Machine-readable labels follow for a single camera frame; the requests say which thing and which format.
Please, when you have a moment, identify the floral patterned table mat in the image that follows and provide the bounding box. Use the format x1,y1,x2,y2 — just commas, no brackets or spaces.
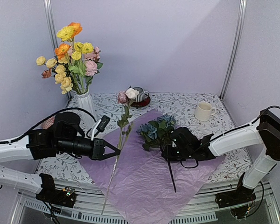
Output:
37,93,252,184

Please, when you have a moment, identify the blue fabric flower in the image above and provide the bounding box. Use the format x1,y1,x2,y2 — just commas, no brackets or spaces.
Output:
136,114,177,193

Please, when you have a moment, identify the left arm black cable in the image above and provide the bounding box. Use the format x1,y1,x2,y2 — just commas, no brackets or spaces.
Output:
0,107,96,145

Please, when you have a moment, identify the left aluminium frame post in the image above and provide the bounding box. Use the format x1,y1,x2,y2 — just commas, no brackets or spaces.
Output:
43,0,71,98

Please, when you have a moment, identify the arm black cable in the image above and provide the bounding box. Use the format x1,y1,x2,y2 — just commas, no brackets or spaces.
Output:
179,105,280,169
0,107,96,145

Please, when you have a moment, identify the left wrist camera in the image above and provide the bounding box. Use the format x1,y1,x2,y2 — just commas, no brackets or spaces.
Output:
87,115,111,140

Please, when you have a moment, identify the aluminium frame post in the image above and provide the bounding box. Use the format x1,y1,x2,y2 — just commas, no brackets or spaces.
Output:
219,0,247,101
43,0,71,98

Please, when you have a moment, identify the white ribbed vase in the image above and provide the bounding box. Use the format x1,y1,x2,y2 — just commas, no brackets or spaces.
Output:
74,91,97,130

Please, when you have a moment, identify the mauve pink flower stem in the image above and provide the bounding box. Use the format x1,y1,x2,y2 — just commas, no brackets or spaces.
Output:
101,86,139,215

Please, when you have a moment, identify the pink rose stem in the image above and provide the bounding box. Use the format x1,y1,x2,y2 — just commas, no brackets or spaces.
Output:
84,46,103,91

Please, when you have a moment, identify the striped grey mug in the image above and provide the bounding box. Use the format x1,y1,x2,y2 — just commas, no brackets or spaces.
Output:
133,87,149,103

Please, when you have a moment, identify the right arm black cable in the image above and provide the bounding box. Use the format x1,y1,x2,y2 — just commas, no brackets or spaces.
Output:
179,105,280,169

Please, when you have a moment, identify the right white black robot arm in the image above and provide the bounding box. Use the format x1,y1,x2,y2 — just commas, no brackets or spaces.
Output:
161,108,280,203

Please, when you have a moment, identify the cream white mug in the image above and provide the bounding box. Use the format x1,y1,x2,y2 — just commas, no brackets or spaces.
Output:
194,101,217,122

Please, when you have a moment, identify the pale yellow rose stem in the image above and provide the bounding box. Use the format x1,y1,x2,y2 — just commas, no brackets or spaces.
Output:
35,56,75,95

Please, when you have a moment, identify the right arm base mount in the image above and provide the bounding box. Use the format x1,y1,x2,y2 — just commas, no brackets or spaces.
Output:
215,188,256,208

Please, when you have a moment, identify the pink patterned ball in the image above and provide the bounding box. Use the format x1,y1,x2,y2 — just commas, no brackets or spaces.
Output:
41,116,55,129

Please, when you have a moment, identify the purple wrapping paper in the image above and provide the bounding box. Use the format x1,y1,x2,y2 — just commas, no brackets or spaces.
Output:
80,110,224,224

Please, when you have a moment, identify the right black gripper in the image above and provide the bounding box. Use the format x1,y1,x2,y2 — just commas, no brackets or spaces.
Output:
162,145,193,161

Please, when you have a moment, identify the orange flower stem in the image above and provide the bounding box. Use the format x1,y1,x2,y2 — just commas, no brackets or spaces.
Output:
55,22,84,94

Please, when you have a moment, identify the dusty red white flower stem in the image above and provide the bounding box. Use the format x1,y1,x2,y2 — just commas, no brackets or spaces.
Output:
42,69,52,79

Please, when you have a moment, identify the aluminium front rail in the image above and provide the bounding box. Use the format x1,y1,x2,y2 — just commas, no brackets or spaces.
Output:
10,180,280,224

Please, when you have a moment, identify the bright yellow flower stem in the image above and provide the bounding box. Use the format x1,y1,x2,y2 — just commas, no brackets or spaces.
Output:
55,22,98,95

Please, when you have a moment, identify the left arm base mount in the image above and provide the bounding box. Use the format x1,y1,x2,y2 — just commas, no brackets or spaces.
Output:
35,187,77,208

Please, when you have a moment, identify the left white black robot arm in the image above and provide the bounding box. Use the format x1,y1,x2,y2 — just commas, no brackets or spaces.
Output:
0,112,120,203

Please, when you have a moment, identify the dark red coaster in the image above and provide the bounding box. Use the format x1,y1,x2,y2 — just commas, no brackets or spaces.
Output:
131,96,151,108

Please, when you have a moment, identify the right aluminium frame post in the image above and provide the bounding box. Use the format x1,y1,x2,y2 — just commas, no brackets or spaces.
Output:
219,0,247,101

